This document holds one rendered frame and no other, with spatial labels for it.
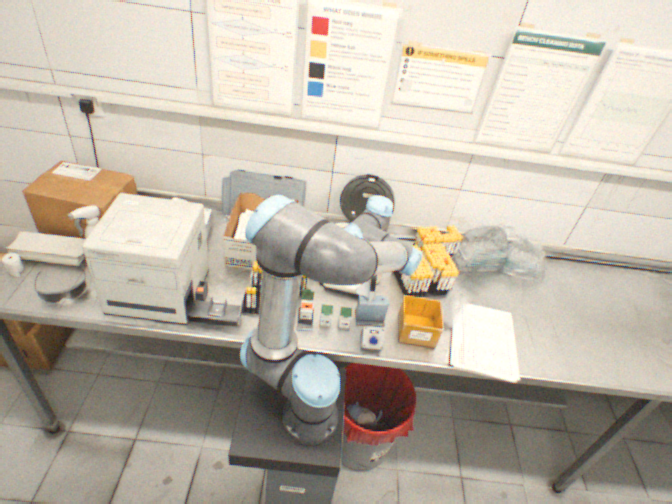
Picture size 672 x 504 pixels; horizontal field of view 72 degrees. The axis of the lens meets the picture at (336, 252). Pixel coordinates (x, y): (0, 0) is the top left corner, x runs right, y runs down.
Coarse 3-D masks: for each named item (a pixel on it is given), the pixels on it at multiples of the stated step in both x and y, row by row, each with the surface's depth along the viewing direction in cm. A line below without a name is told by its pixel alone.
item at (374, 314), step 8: (360, 296) 158; (376, 296) 159; (384, 296) 159; (360, 304) 156; (376, 304) 157; (384, 304) 157; (360, 312) 159; (368, 312) 159; (376, 312) 159; (384, 312) 160; (360, 320) 162; (368, 320) 162; (376, 320) 162
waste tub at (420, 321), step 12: (408, 300) 162; (420, 300) 162; (432, 300) 161; (408, 312) 166; (420, 312) 165; (432, 312) 165; (408, 324) 151; (420, 324) 164; (432, 324) 165; (408, 336) 155; (420, 336) 155; (432, 336) 154
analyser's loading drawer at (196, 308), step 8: (192, 304) 154; (200, 304) 155; (208, 304) 155; (216, 304) 156; (224, 304) 152; (192, 312) 152; (200, 312) 152; (208, 312) 151; (216, 312) 153; (224, 312) 153; (232, 312) 154; (240, 312) 152; (232, 320) 152; (240, 320) 154
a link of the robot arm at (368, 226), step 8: (360, 216) 128; (368, 216) 128; (352, 224) 125; (360, 224) 125; (368, 224) 125; (376, 224) 128; (352, 232) 122; (360, 232) 123; (368, 232) 123; (376, 232) 123; (384, 232) 124; (368, 240) 123; (376, 240) 122
